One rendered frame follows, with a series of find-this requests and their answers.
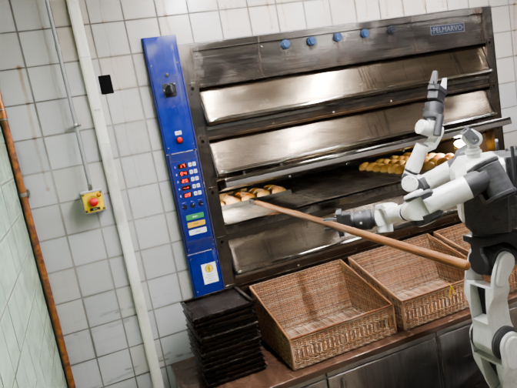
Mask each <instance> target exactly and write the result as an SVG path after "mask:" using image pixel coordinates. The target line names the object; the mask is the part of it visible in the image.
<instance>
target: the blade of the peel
mask: <svg viewBox="0 0 517 388"><path fill-rule="evenodd" d="M288 194H292V191H291V189H287V190H285V191H282V192H277V193H272V194H269V195H266V196H260V197H257V198H256V199H258V200H261V201H263V200H267V199H272V198H275V197H279V196H284V195H288ZM247 204H250V203H249V199H247V200H244V201H241V202H235V203H231V204H228V205H224V206H222V210H226V209H231V208H235V207H238V206H243V205H247Z"/></svg>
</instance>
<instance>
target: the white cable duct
mask: <svg viewBox="0 0 517 388"><path fill-rule="evenodd" d="M66 1H67V6H68V12H69V15H70V19H71V23H72V29H73V32H74V36H75V42H76V46H77V49H78V56H79V59H80V63H81V67H82V73H83V77H84V80H85V87H86V90H87V94H88V100H89V104H90V107H91V111H92V118H93V121H94V124H95V131H96V135H97V138H98V144H99V148H100V152H101V155H102V161H103V165H104V169H105V175H106V179H107V182H108V188H109V192H110V196H111V200H112V205H113V209H114V213H115V219H116V222H117V227H118V233H119V236H120V240H121V244H122V250H123V253H124V257H125V263H126V267H127V270H128V277H129V281H130V284H131V288H132V294H133V298H134V301H135V308H136V311H137V315H138V321H139V325H140V328H141V332H142V338H143V342H144V345H145V351H146V356H147V359H148V365H149V369H150V373H151V376H152V382H153V386H154V388H164V384H163V381H162V375H161V370H160V367H159V363H158V357H157V353H156V350H155V343H154V340H153V335H152V329H151V326H150V322H149V318H148V312H147V308H146V305H145V298H144V294H143V291H142V284H141V281H140V277H139V274H138V267H137V263H136V260H135V254H134V249H133V246H132V240H131V236H130V232H129V228H128V222H127V219H126V214H125V208H124V205H123V201H122V194H121V191H120V187H119V184H118V177H117V173H116V170H115V163H114V159H113V156H112V150H111V146H110V142H109V138H108V133H107V128H106V125H105V119H104V115H103V111H102V105H101V101H100V98H99V93H98V87H97V84H96V80H95V73H94V70H93V66H92V60H91V56H90V52H89V49H88V43H87V38H86V35H85V29H84V25H83V21H82V15H81V11H80V8H79V3H78V0H66Z"/></svg>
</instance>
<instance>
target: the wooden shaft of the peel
mask: <svg viewBox="0 0 517 388"><path fill-rule="evenodd" d="M255 204H256V205H259V206H263V207H265V208H269V209H273V210H275V211H278V212H283V213H285V214H288V215H290V216H294V217H297V218H300V219H304V220H307V221H309V222H314V223H317V224H319V225H322V226H326V227H329V228H332V229H336V230H338V231H341V232H346V233H348V234H351V235H354V236H357V237H360V238H363V239H367V240H370V241H373V242H375V243H380V244H382V245H385V246H389V247H392V248H395V249H399V250H401V251H404V252H407V253H411V254H414V255H417V256H421V257H423V258H426V259H430V260H433V261H436V262H438V263H443V264H446V265H448V266H452V267H455V268H458V269H462V270H469V269H470V267H471V264H470V262H469V261H467V260H464V259H460V258H456V257H454V256H449V255H446V254H443V253H438V252H436V251H432V250H430V249H425V248H422V247H419V246H414V245H412V244H408V243H406V242H401V241H398V240H395V239H390V238H388V237H384V236H380V235H377V234H374V233H371V232H366V231H364V230H360V229H356V228H353V227H351V226H346V225H342V224H340V223H337V222H333V221H328V222H323V219H322V218H319V217H316V216H311V215H309V214H305V213H303V212H298V211H295V210H292V209H287V208H285V207H281V206H277V205H274V204H271V203H268V202H263V201H261V200H255Z"/></svg>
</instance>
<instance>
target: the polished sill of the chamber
mask: <svg viewBox="0 0 517 388"><path fill-rule="evenodd" d="M402 189H403V188H402V183H401V181H399V182H394V183H390V184H387V185H383V186H378V187H375V188H371V189H366V190H362V191H359V192H354V193H350V194H347V195H343V196H338V197H335V198H331V199H326V200H322V201H319V202H314V203H310V204H307V205H303V206H299V207H295V208H292V210H295V211H298V212H303V213H305V214H309V213H312V212H318V211H321V210H324V209H330V208H333V207H336V206H341V205H345V204H348V203H351V202H357V201H359V200H363V199H368V198H372V197H375V196H380V195H384V194H386V193H390V192H395V191H399V190H402ZM291 218H294V216H290V215H288V214H285V213H283V212H274V213H271V214H268V215H264V216H259V217H255V218H252V219H247V220H243V221H240V222H234V223H231V224H228V225H225V229H226V233H227V235H228V234H232V233H234V232H240V231H243V230H247V229H252V228H255V227H258V226H263V225H267V224H270V223H274V222H279V221H282V220H285V219H291Z"/></svg>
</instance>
